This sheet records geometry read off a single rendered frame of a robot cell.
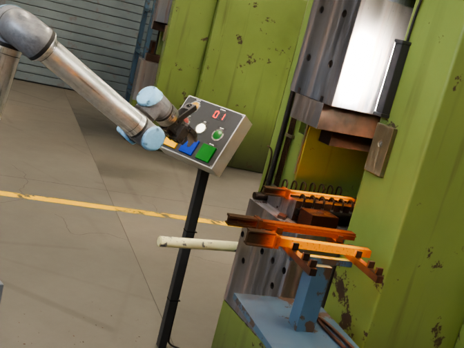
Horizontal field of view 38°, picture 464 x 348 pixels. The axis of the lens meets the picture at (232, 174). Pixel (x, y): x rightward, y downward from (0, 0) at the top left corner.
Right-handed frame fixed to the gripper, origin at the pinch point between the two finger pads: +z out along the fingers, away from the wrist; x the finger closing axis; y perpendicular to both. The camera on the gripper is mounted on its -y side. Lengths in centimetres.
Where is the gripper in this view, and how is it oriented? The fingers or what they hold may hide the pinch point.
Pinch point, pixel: (195, 138)
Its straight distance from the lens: 275.7
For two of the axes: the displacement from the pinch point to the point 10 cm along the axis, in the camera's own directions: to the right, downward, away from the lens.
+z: 4.2, 4.5, 7.9
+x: 7.5, 3.2, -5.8
